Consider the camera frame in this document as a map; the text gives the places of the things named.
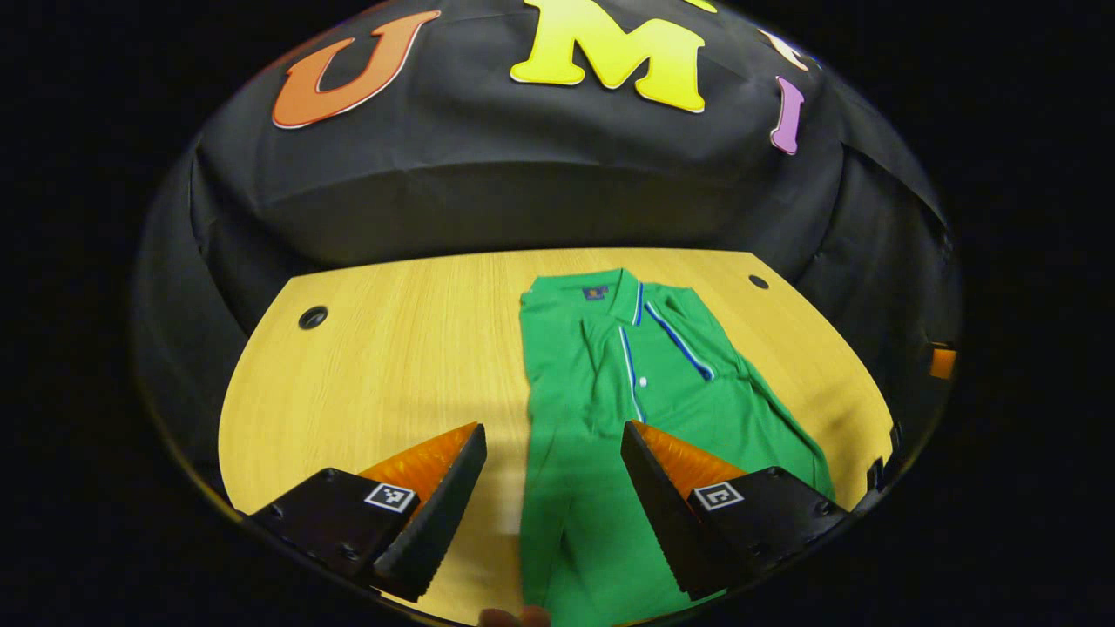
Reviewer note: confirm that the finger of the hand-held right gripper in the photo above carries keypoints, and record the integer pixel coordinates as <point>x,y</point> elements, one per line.
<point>942,363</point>

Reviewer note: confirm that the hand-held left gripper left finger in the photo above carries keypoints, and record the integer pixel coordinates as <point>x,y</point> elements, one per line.
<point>440,522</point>

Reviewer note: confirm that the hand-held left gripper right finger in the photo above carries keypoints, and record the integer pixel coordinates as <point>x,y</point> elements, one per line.
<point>666,522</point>

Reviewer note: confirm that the green T-shirt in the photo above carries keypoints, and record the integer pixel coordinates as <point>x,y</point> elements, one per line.
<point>592,392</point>

